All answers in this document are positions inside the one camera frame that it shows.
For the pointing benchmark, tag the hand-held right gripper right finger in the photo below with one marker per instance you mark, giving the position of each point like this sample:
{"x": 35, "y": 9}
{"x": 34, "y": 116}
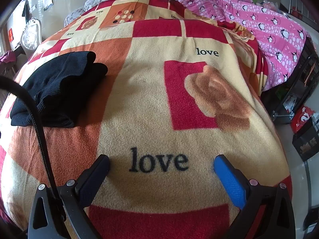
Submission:
{"x": 230, "y": 179}

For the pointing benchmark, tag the black storage rack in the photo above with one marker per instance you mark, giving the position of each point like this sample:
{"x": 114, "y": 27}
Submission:
{"x": 299, "y": 74}

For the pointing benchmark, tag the metal railing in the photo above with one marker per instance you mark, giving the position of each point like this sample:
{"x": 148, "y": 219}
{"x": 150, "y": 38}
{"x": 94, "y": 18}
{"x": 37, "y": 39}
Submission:
{"x": 297, "y": 3}

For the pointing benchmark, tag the black pants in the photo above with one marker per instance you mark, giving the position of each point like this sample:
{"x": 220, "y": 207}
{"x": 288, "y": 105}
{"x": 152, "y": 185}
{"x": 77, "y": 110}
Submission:
{"x": 54, "y": 89}

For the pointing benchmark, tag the white ornate chair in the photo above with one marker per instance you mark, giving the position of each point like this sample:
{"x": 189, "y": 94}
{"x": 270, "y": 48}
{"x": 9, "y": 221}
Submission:
{"x": 30, "y": 38}

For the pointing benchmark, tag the pink penguin quilt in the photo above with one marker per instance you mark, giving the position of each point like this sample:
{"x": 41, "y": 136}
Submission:
{"x": 264, "y": 29}

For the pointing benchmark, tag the black box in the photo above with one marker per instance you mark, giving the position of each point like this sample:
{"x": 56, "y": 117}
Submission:
{"x": 307, "y": 143}

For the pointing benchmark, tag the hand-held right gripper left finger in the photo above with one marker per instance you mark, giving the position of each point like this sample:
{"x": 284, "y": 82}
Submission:
{"x": 97, "y": 173}

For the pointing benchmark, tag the printed rose blanket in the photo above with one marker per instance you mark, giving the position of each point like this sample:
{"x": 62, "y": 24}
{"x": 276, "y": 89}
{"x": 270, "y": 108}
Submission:
{"x": 149, "y": 104}

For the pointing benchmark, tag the maroon cloth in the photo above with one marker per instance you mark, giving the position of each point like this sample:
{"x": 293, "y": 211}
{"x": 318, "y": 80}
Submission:
{"x": 7, "y": 57}

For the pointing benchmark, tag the red paper bag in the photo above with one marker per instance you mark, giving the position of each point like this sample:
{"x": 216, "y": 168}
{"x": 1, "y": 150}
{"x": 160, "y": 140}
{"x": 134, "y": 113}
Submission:
{"x": 304, "y": 118}

